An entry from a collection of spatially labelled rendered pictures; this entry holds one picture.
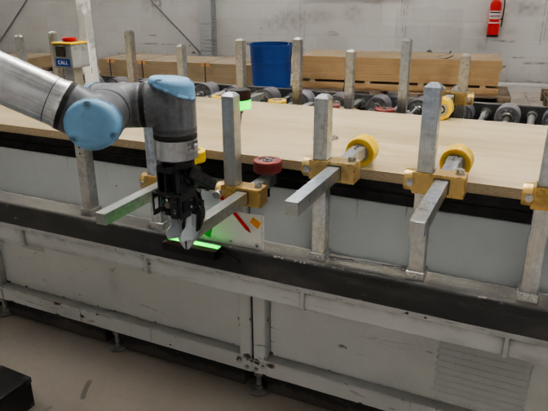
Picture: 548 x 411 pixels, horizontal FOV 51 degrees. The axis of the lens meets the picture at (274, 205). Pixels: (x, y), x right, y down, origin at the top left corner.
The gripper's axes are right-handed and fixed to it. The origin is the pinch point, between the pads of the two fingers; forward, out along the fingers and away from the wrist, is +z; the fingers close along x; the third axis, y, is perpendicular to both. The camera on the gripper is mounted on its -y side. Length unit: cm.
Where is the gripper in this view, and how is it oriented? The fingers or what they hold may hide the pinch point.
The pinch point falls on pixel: (188, 242)
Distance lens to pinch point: 129.9
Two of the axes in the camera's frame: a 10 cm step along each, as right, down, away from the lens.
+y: -4.2, 3.3, -8.5
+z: 0.1, 9.3, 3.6
